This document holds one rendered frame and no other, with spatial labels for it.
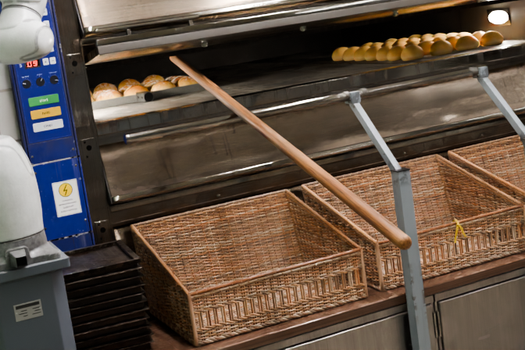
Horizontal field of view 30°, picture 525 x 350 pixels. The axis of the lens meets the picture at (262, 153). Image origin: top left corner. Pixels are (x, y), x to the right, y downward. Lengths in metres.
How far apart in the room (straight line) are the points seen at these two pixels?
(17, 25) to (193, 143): 0.88
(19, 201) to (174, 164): 1.08
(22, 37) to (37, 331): 0.74
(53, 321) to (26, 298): 0.08
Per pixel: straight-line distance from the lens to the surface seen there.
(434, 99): 3.59
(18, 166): 2.14
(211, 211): 3.15
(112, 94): 3.57
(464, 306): 3.07
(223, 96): 2.88
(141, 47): 2.93
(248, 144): 3.23
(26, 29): 2.49
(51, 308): 2.17
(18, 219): 2.14
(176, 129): 2.73
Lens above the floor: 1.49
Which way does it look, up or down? 9 degrees down
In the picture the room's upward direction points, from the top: 8 degrees counter-clockwise
